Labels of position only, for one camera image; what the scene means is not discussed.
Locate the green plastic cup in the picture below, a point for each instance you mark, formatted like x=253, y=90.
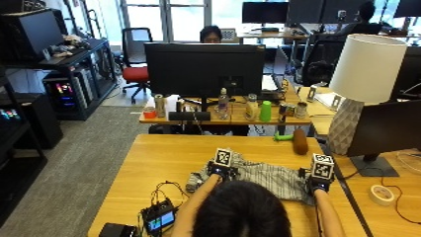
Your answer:
x=266, y=112

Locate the roll of white tape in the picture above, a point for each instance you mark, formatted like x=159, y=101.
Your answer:
x=382, y=195

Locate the dark can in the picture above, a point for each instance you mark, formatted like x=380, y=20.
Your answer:
x=283, y=112

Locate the silver can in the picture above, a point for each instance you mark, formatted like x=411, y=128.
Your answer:
x=159, y=105

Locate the black computer tower with lights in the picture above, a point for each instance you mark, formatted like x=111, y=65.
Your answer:
x=69, y=92

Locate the beige bottle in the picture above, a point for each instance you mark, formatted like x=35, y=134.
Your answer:
x=251, y=108

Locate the black background monitor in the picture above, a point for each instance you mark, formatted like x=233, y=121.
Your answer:
x=265, y=12

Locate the brown cylindrical roller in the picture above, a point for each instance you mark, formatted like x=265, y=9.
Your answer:
x=300, y=141

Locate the white marker cube on left glove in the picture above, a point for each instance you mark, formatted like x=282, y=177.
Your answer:
x=225, y=157

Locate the green toy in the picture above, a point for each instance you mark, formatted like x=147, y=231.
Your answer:
x=282, y=136

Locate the grey striped cloth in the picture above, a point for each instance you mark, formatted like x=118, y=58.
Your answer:
x=267, y=177

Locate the white marker cube on glove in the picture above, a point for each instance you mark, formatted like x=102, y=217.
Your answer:
x=225, y=157
x=323, y=166

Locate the black shelf desk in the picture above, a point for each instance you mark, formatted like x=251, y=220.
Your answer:
x=66, y=75

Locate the black power box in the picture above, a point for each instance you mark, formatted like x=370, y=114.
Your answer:
x=118, y=230

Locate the glass jar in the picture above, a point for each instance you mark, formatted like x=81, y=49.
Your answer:
x=302, y=110

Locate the black office chair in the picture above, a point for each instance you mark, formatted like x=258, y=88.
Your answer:
x=323, y=62

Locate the the person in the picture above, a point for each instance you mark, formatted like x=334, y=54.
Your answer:
x=242, y=210

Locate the clear water bottle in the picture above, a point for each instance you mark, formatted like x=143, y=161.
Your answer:
x=223, y=103

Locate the white table lamp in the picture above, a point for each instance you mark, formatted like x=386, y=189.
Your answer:
x=362, y=89

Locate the person's right hand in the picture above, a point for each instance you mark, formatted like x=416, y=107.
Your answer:
x=316, y=183

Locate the black speaker bar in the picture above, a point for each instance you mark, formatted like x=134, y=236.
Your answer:
x=190, y=116

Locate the large black monitor back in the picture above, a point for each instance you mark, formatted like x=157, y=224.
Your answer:
x=205, y=69

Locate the black monitor on shelf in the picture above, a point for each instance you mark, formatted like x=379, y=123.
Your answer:
x=33, y=34

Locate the orange cup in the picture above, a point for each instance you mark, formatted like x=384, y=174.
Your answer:
x=150, y=113

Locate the red office chair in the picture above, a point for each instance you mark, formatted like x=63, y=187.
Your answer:
x=135, y=62

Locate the person's left hand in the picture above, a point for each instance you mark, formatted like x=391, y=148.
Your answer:
x=218, y=170

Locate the white marker cube on right glove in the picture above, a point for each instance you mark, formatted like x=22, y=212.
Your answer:
x=323, y=166

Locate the black desk monitor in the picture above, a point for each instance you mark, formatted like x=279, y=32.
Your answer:
x=386, y=135

